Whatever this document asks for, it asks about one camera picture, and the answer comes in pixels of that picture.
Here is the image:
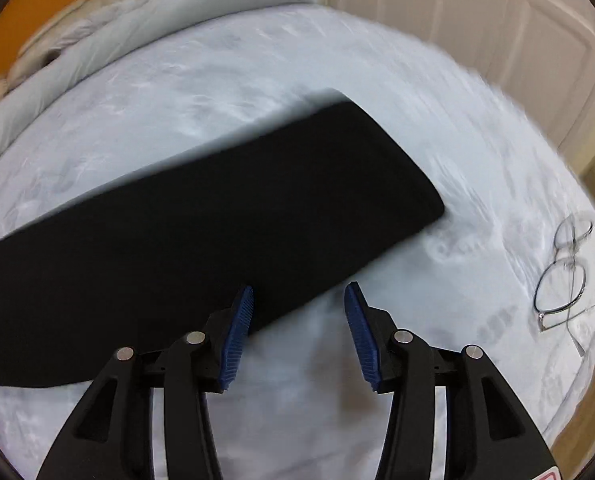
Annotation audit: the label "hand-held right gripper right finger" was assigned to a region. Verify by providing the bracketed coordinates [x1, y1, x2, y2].
[344, 283, 554, 480]

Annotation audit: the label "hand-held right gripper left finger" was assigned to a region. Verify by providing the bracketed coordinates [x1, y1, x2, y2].
[36, 285, 255, 480]

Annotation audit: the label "black pants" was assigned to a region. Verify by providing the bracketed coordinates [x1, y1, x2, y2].
[0, 89, 445, 388]

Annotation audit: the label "thin metal eyeglasses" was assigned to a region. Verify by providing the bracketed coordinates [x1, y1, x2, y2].
[534, 213, 595, 359]

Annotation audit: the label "white wardrobe doors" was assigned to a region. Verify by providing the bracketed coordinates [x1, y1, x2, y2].
[297, 0, 595, 183]

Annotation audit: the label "printed light blue pillow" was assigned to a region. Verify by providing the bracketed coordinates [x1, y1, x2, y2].
[20, 0, 191, 63]

